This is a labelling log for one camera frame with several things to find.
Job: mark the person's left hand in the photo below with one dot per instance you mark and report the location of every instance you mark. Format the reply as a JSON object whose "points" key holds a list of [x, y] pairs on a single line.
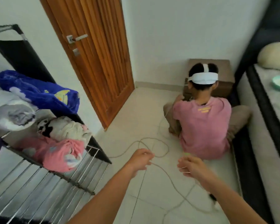
{"points": [[138, 159]]}

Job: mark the person's right hand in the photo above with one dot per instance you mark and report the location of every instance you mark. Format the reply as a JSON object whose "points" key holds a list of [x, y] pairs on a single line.
{"points": [[194, 166]]}

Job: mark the person's left fingers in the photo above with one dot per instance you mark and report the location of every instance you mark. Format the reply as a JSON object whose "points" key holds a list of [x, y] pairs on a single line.
{"points": [[148, 158]]}

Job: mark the person's right fingers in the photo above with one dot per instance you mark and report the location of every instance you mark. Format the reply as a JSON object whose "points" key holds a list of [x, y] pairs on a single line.
{"points": [[183, 167]]}

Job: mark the person's right forearm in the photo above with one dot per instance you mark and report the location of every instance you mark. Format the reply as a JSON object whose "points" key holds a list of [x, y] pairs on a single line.
{"points": [[226, 200]]}

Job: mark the person's left forearm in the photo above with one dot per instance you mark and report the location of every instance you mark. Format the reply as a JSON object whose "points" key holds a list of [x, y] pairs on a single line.
{"points": [[107, 195]]}

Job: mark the white and black cloth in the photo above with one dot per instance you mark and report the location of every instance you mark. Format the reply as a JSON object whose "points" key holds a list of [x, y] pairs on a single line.
{"points": [[65, 129]]}

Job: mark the pink patterned cloth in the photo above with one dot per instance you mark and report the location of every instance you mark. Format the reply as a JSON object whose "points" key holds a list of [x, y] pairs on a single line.
{"points": [[58, 152]]}

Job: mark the metal clothes drying rack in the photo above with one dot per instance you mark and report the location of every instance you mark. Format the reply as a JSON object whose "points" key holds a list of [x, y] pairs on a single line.
{"points": [[37, 184]]}

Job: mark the brown wooden door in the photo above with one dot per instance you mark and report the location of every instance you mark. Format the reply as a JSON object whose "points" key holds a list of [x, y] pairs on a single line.
{"points": [[95, 55]]}

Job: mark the blue fleece blanket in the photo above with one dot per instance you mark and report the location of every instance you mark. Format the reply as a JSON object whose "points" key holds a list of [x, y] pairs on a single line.
{"points": [[40, 92]]}

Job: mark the silver door lock plate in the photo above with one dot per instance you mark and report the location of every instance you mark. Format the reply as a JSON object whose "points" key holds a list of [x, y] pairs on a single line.
{"points": [[76, 52]]}

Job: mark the cream pillow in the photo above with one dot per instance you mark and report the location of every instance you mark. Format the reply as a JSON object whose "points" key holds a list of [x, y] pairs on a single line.
{"points": [[275, 55]]}

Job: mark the white and grey cloth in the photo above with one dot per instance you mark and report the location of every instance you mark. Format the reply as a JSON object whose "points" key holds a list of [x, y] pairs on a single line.
{"points": [[10, 111]]}

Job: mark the black bed frame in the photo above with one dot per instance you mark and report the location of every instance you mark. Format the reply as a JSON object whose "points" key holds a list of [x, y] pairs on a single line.
{"points": [[259, 114]]}

